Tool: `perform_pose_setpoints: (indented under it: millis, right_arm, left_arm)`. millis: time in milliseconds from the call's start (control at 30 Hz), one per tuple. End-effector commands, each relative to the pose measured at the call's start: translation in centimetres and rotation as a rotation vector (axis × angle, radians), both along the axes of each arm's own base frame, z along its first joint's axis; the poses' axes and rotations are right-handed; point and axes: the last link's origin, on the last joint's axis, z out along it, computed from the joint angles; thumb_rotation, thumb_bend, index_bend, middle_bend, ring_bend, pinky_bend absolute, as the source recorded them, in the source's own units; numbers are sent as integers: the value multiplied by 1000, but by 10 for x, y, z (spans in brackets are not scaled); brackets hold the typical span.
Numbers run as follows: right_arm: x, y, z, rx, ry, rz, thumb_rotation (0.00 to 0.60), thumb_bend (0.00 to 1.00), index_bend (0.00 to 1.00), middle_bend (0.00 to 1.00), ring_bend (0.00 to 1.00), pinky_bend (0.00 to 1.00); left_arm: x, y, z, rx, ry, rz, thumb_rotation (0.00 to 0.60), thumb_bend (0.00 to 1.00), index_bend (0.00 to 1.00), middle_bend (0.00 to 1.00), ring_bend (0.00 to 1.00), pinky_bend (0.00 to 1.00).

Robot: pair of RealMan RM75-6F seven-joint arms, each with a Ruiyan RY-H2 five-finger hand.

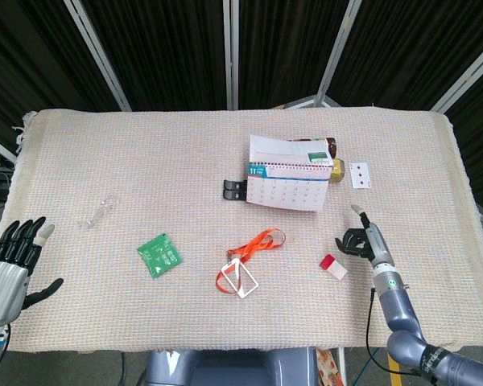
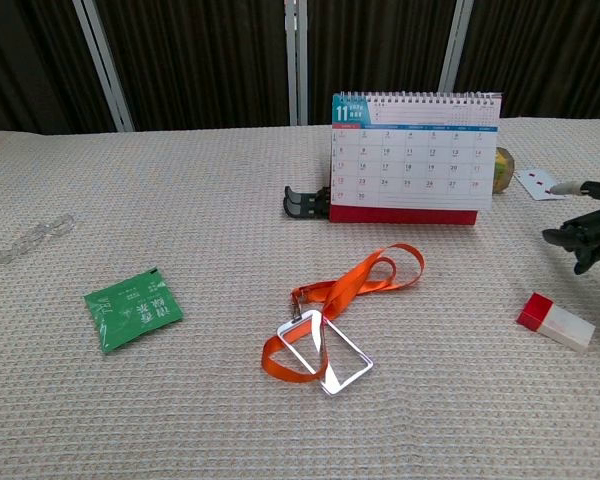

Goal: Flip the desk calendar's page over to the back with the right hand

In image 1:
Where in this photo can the white metal table leg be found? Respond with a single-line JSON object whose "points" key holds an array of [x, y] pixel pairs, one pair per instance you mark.
{"points": [[342, 368]]}

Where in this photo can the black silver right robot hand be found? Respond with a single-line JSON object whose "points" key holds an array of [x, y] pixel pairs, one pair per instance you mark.
{"points": [[376, 243]]}

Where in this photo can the yellow packaged item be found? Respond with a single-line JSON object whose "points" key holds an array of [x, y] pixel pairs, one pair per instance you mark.
{"points": [[337, 171]]}

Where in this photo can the black plastic clip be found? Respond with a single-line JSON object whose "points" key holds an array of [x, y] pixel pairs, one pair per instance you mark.
{"points": [[235, 184], [234, 195]]}

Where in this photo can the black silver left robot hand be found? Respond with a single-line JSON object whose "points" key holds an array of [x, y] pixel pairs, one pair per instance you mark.
{"points": [[4, 277]]}

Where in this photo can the brown drink bottle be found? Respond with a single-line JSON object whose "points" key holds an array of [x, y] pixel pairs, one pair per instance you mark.
{"points": [[331, 145]]}

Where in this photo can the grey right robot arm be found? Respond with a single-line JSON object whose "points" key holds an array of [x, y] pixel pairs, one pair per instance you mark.
{"points": [[402, 313]]}

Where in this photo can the red and white small box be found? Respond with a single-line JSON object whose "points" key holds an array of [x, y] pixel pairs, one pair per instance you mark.
{"points": [[332, 267]]}

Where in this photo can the spiral desk calendar red stand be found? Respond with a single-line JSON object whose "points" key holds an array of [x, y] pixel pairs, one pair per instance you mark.
{"points": [[286, 189]]}

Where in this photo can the orange patterned bag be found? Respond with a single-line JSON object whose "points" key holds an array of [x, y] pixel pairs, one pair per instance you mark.
{"points": [[327, 368]]}

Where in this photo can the clear plastic glass piece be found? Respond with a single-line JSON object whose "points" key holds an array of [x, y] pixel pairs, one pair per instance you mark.
{"points": [[100, 212]]}

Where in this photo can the three of diamonds card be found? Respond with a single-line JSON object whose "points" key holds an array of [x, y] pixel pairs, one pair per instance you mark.
{"points": [[360, 175]]}

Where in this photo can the grey robot torso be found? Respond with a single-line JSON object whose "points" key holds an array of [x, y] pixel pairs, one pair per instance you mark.
{"points": [[233, 368]]}

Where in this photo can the green foil sachet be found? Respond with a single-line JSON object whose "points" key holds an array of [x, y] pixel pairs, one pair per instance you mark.
{"points": [[159, 255]]}

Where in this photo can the beige woven table cloth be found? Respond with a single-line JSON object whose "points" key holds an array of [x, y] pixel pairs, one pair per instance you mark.
{"points": [[145, 161]]}

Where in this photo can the dark folding screen white frame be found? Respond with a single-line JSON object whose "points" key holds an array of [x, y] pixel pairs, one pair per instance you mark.
{"points": [[165, 48]]}

